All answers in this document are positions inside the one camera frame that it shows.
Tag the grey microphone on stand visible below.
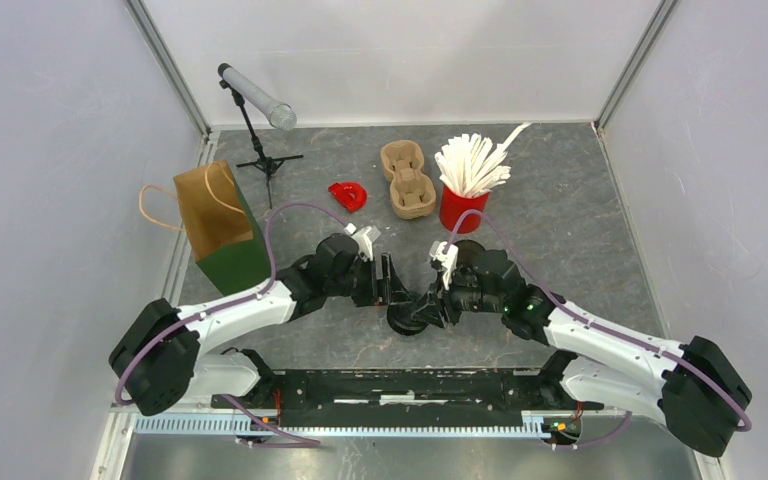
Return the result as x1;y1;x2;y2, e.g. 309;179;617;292
217;63;304;206

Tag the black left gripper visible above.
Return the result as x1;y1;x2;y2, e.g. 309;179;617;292
326;252;413;307

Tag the dark translucent cup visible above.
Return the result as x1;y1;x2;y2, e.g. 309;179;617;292
387;302;428;336
454;239;486;268

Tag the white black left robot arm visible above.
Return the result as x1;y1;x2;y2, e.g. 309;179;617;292
108;233;411;416

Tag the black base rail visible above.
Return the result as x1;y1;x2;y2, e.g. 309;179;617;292
237;368;604;428

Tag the brown cardboard cup carrier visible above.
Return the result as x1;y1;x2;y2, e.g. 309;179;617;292
380;140;437;220

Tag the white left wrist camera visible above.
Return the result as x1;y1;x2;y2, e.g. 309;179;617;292
343;223;381;261

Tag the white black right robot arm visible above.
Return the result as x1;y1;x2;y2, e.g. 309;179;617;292
388;243;752;458

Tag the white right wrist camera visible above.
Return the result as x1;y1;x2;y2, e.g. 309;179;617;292
429;241;459;290

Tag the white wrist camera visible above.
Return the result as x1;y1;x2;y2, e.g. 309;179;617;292
429;241;459;290
343;223;381;261

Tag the brown paper bag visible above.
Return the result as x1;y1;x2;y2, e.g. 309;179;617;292
138;160;255;261

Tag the red cylindrical straw holder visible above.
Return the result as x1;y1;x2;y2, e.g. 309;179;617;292
439;185;490;234

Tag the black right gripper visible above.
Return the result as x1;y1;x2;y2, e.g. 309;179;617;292
411;265;506;330

